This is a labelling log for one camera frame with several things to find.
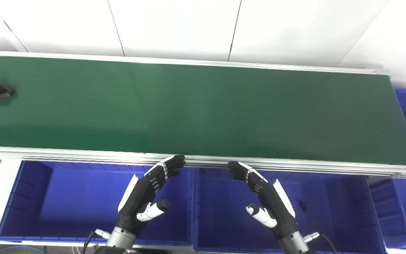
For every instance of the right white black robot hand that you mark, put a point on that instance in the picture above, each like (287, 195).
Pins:
(277, 204)

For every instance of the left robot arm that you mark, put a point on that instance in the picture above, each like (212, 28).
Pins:
(120, 238)

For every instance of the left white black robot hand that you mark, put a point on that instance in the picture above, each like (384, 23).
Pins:
(137, 197)

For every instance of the small black part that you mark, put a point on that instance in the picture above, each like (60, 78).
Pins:
(302, 206)

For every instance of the green conveyor belt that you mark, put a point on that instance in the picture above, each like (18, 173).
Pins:
(203, 113)

